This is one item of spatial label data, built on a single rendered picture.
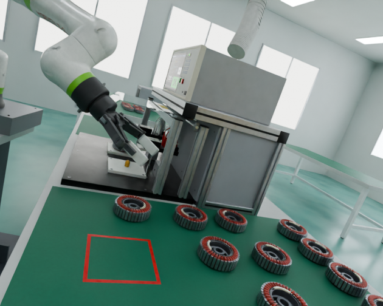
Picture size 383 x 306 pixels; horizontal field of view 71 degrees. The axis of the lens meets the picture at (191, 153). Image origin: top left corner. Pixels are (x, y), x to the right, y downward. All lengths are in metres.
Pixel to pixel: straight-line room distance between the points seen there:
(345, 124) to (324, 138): 0.72
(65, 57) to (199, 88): 0.46
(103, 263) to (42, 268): 0.12
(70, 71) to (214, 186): 0.62
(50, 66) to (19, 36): 5.17
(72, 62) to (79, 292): 0.56
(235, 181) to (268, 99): 0.36
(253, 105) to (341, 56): 7.07
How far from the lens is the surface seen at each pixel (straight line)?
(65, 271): 0.63
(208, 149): 1.01
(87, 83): 0.79
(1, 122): 1.37
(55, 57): 0.82
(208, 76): 1.03
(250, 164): 1.07
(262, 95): 1.14
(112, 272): 0.64
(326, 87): 7.95
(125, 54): 5.80
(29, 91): 5.99
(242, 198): 1.12
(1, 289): 0.60
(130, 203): 0.86
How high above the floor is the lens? 1.16
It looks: 13 degrees down
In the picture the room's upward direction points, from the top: 18 degrees clockwise
